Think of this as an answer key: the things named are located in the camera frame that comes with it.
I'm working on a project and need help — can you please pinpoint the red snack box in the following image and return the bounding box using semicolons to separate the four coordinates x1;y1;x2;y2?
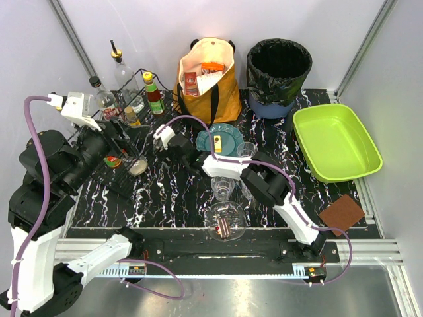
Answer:
184;71;200;96

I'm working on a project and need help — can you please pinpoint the orange snack box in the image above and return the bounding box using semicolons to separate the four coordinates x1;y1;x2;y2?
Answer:
201;62;225;75

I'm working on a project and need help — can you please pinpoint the orange canvas tote bag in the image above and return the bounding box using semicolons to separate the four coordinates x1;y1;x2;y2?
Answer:
173;37;241;125

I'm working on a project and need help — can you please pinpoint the red sauce bottle yellow cap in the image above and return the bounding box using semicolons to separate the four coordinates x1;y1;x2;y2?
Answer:
103;156;122;168

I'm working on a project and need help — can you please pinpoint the lime green plastic tub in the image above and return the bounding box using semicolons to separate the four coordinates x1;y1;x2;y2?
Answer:
293;104;383;183

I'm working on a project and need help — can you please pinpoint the brown scouring pad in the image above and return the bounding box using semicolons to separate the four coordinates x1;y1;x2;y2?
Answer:
319;195;365;232

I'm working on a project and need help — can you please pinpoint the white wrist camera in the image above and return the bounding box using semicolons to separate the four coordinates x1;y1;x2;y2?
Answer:
153;124;176;151
60;92;102;131

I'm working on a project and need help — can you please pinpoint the clear glass tumbler middle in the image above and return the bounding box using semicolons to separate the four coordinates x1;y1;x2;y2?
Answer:
241;182;255;200

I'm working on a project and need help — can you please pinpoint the glass jar front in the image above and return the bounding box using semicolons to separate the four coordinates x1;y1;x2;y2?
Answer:
128;158;148;176

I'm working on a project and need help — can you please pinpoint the small yellow seasoning bottle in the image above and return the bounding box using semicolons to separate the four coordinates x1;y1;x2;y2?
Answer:
124;106;141;127

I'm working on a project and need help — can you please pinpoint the black wire dish rack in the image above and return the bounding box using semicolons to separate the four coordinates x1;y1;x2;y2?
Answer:
71;68;186;200

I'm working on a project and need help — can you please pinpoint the clear glass tumbler rear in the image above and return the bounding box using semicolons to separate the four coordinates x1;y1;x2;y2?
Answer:
237;142;258;157

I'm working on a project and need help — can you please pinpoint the teal ceramic plate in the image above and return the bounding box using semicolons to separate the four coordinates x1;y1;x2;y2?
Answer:
196;123;244;157

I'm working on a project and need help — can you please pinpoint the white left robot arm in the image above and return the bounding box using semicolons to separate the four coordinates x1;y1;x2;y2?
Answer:
1;122;143;316

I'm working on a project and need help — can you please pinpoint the white paper package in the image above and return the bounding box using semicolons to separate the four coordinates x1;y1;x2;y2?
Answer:
196;71;223;95

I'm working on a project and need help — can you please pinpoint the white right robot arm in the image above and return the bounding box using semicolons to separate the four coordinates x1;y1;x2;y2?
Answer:
155;128;326;256

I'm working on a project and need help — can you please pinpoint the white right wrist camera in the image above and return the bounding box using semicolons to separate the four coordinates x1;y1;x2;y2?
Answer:
153;124;176;151

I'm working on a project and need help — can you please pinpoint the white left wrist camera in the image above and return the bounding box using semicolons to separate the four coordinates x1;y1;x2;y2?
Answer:
60;92;102;131

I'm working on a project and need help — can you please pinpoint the chocolate cake slice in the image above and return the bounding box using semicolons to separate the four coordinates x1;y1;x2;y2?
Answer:
215;217;231;240

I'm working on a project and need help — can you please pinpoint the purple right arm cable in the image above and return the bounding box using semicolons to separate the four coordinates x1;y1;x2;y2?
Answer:
161;114;353;287

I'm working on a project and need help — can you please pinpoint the clear glass tumbler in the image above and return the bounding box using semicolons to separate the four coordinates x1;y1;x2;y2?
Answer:
241;182;255;200
211;177;235;201
237;142;258;157

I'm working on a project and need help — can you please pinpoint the clear bottle black cap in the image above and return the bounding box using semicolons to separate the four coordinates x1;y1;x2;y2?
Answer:
89;76;121;120

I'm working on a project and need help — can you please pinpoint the trash bin with black liner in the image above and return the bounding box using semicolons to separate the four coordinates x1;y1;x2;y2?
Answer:
246;38;313;120

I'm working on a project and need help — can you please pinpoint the clear glass bowl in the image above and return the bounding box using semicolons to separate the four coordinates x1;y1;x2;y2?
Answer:
205;201;247;242

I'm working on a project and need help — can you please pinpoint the clear glass tumbler left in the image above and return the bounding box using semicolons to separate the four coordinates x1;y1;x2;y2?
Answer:
211;177;235;201

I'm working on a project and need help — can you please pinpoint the yellow cake slice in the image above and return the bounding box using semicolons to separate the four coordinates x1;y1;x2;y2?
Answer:
213;135;222;153

